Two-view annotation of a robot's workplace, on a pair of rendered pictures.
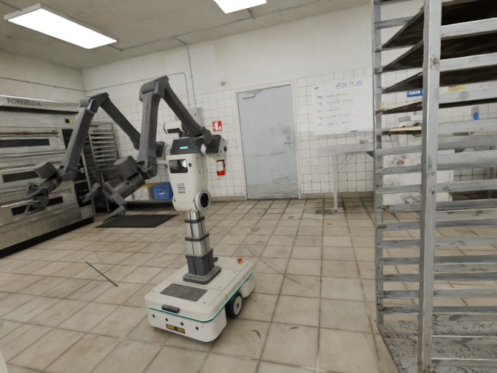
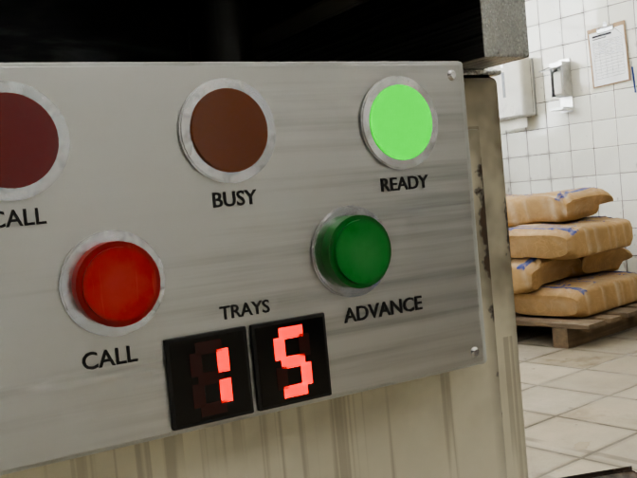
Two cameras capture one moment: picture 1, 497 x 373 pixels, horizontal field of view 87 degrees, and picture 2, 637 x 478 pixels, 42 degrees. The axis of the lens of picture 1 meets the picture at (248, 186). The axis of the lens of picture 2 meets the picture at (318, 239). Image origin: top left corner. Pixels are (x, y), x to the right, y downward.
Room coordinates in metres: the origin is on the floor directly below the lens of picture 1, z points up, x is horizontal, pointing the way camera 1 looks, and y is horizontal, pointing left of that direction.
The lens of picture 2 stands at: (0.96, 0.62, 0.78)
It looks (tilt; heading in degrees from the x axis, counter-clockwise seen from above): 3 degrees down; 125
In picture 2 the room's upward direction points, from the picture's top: 5 degrees counter-clockwise
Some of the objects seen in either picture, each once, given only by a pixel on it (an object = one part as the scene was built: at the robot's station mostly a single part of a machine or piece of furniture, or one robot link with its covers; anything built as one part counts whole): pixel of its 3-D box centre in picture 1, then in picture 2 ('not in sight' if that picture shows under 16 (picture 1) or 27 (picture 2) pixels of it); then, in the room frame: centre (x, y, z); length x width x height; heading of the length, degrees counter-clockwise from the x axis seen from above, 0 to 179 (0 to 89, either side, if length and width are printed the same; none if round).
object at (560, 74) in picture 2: not in sight; (555, 85); (-0.58, 5.32, 1.27); 0.19 x 0.10 x 0.30; 73
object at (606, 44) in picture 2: not in sight; (610, 59); (-0.27, 5.31, 1.37); 0.27 x 0.02 x 0.40; 163
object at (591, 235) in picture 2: not in sight; (567, 236); (-0.38, 4.69, 0.47); 0.72 x 0.42 x 0.17; 78
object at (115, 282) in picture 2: not in sight; (114, 283); (0.73, 0.82, 0.76); 0.03 x 0.02 x 0.03; 64
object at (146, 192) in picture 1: (147, 191); not in sight; (5.18, 2.04, 0.36); 0.47 x 0.38 x 0.26; 163
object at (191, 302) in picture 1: (202, 279); not in sight; (1.70, 0.39, 0.24); 0.68 x 0.53 x 0.41; 153
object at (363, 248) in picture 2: not in sight; (353, 251); (0.78, 0.91, 0.76); 0.03 x 0.02 x 0.03; 64
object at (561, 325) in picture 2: not in sight; (528, 316); (-0.64, 4.79, 0.06); 1.20 x 0.80 x 0.11; 165
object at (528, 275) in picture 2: not in sight; (497, 271); (-0.71, 4.58, 0.32); 0.72 x 0.42 x 0.17; 167
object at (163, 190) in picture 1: (166, 189); not in sight; (5.04, 1.61, 0.36); 0.47 x 0.38 x 0.26; 164
